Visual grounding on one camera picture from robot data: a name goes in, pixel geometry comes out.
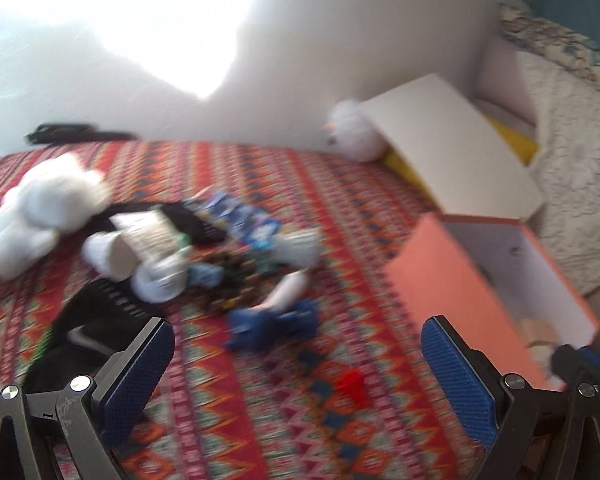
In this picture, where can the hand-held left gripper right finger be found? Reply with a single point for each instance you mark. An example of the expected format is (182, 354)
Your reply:
(457, 375)

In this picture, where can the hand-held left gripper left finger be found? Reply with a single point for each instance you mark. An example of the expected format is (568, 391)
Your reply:
(140, 375)

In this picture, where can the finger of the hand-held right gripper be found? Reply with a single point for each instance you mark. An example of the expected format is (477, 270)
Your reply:
(587, 362)

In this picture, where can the black glove with white mark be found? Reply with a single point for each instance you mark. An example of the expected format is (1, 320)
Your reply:
(87, 330)

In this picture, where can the orange storage box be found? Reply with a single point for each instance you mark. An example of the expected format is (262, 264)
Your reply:
(445, 285)

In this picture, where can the black glove with green mesh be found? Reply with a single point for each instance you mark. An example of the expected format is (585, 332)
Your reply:
(195, 225)

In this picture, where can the white rolled sock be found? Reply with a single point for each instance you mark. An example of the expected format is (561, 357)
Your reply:
(157, 280)

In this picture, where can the small red object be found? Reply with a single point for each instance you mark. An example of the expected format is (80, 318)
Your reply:
(352, 387)

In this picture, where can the white paper cup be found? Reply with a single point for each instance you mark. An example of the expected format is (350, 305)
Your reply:
(130, 247)

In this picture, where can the blue cloth toy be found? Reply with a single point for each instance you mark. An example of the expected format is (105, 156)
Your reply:
(270, 327)

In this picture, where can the blue printed packets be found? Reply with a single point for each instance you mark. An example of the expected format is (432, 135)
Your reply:
(240, 220)

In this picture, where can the large white plush toy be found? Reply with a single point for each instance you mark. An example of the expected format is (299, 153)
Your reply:
(40, 210)

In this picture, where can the grey white cloth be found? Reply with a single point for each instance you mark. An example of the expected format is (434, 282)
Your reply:
(300, 250)

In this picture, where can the white lace pillow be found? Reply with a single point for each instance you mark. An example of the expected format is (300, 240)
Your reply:
(575, 160)

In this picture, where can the yellow box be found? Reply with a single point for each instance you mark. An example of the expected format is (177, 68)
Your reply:
(515, 142)

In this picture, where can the white board lid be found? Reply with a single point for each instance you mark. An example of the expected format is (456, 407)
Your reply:
(445, 140)

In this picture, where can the black flat device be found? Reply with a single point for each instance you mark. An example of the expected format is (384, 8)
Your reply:
(75, 132)

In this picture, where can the small white plush toy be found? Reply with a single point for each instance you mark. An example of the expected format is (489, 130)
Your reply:
(352, 130)

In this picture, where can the floral quilt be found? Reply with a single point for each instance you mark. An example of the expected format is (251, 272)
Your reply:
(555, 35)

